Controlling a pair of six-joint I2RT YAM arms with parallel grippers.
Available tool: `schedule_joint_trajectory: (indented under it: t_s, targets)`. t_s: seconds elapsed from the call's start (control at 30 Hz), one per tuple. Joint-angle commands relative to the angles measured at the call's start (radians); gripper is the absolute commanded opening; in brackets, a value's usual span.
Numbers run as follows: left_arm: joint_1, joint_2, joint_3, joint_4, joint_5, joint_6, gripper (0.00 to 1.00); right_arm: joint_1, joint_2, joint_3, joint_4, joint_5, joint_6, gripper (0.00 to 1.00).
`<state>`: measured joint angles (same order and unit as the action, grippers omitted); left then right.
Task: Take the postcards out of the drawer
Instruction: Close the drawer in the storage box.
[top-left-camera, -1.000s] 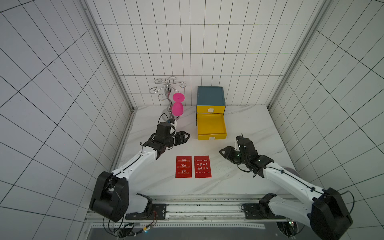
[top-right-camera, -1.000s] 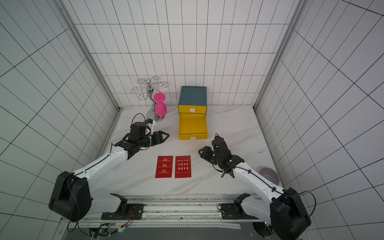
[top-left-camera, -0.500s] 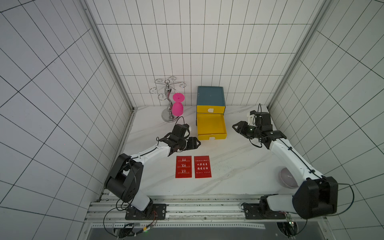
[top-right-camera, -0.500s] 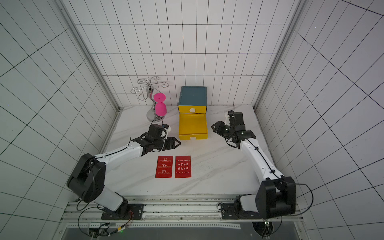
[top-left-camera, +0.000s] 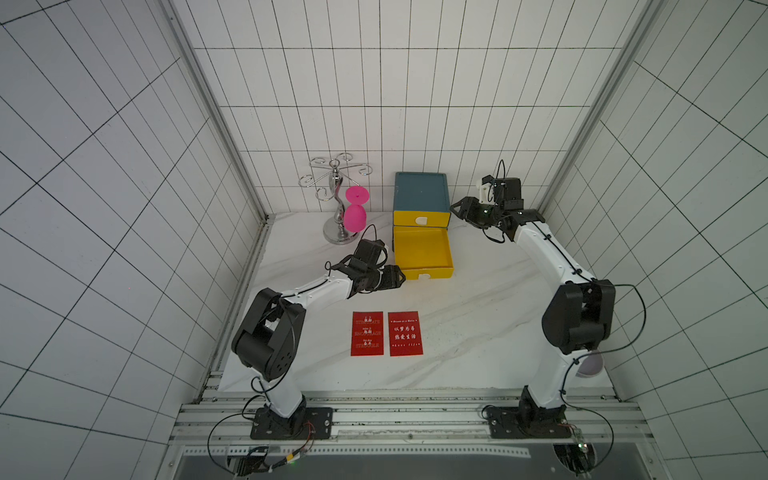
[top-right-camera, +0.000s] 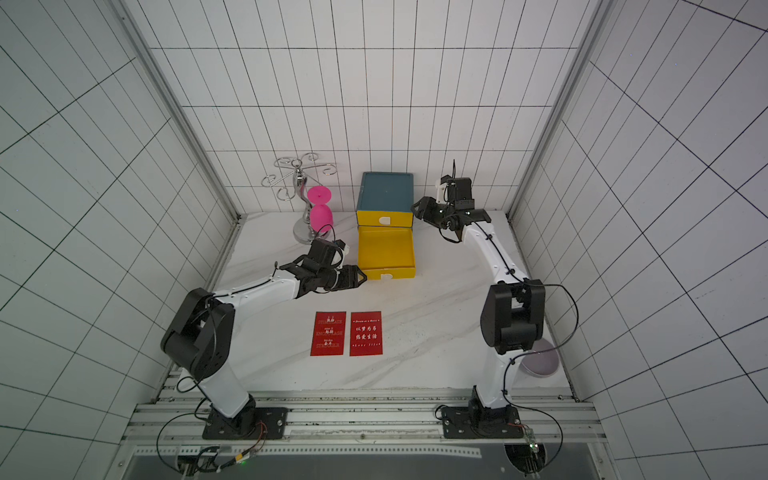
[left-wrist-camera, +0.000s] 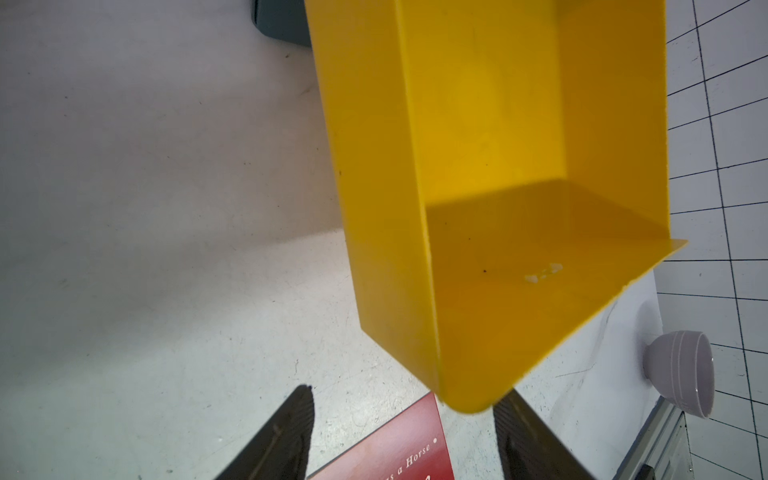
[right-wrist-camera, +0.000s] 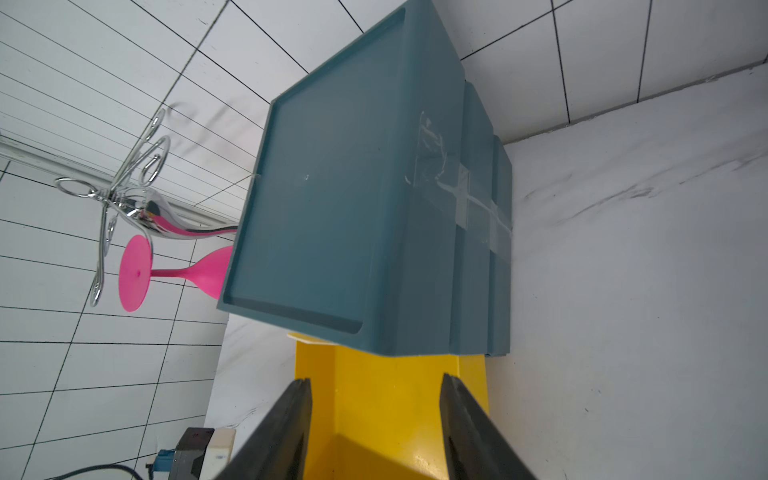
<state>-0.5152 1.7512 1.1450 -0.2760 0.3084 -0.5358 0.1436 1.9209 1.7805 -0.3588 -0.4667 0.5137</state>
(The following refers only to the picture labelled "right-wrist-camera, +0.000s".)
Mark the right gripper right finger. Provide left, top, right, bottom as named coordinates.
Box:
left=439, top=374, right=535, bottom=480

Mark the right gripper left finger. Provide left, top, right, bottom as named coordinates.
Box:
left=216, top=379, right=312, bottom=480

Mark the yellow drawer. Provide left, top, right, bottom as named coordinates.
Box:
left=295, top=341, right=489, bottom=479

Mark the teal drawer cabinet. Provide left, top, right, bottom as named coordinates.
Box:
left=218, top=1, right=512, bottom=357

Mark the pink plastic goblet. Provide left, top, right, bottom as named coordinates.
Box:
left=118, top=235, right=233, bottom=312

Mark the silver metal cup stand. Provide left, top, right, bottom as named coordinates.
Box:
left=55, top=108, right=238, bottom=306

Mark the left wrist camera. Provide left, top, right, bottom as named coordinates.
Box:
left=146, top=427, right=236, bottom=480

